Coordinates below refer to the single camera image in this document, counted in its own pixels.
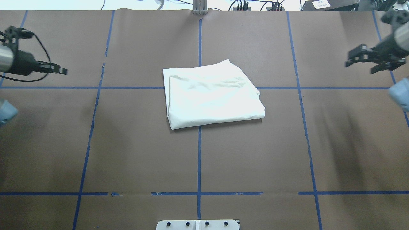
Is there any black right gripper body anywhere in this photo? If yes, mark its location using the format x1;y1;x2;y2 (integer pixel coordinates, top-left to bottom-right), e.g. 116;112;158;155
368;32;409;64

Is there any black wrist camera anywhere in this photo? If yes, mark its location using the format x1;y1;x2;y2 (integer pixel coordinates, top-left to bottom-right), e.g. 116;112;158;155
380;8;409;32
0;25;35;49

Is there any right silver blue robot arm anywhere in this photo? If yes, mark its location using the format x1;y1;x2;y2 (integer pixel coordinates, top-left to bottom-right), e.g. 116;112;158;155
345;22;409;112

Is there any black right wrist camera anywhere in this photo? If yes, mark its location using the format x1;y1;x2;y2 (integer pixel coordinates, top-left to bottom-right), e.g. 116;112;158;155
380;8;409;32

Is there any cream long-sleeve printed shirt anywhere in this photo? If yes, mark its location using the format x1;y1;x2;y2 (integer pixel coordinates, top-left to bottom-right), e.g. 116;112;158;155
163;59;265;130

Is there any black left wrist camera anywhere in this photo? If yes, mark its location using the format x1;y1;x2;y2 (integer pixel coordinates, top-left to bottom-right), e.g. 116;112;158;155
0;25;35;49

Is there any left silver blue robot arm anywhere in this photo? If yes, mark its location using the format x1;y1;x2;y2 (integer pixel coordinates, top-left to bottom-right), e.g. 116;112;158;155
0;45;68;126

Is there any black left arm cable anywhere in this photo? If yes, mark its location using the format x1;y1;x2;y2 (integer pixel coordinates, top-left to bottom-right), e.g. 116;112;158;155
0;30;53;83

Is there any white camera mast with base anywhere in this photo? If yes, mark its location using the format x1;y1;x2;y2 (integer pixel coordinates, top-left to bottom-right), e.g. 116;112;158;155
156;219;241;230

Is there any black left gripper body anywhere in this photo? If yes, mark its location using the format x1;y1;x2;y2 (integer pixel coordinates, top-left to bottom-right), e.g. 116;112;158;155
9;50;41;76

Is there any aluminium frame post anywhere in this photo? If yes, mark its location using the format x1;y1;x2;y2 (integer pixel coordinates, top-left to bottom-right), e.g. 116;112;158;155
192;0;208;15

